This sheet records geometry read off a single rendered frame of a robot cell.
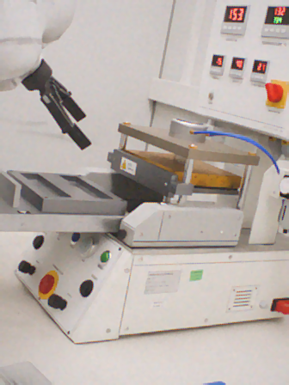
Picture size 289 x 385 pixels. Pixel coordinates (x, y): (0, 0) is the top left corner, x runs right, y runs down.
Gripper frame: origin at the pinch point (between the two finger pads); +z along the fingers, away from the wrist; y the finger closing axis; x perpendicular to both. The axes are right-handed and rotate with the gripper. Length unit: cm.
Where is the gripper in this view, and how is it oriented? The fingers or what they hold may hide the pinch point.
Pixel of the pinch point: (81, 129)
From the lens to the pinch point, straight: 141.4
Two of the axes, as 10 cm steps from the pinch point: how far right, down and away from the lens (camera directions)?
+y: -1.8, -5.9, 7.9
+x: -8.4, 5.1, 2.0
